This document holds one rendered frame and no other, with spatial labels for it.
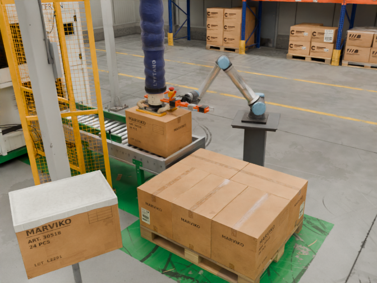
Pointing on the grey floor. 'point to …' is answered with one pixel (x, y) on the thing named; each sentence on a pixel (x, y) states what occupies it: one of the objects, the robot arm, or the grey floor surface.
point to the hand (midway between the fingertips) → (176, 103)
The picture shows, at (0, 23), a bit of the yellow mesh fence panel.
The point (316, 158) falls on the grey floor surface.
